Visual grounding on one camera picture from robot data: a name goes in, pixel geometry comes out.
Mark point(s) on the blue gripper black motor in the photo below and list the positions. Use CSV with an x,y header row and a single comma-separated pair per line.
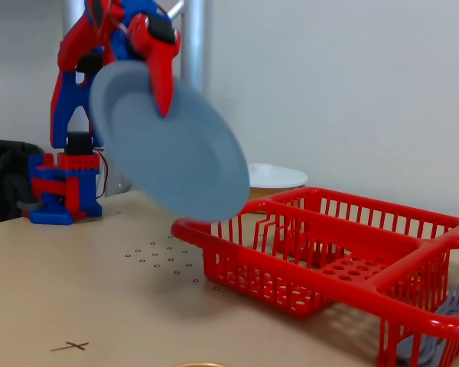
x,y
157,53

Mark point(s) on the grey plastic plate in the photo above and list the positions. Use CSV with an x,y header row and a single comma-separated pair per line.
x,y
176,153

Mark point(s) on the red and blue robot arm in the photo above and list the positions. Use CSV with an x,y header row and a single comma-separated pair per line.
x,y
59,114

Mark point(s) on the red plastic dish rack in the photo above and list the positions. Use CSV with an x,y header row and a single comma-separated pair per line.
x,y
187,229

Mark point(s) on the gold plastic pot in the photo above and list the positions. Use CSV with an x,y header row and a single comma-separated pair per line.
x,y
267,192

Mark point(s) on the black trash bin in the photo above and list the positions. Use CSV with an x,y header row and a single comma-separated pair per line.
x,y
4,172

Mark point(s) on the grey plastic fork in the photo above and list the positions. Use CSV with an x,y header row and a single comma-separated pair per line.
x,y
457,304

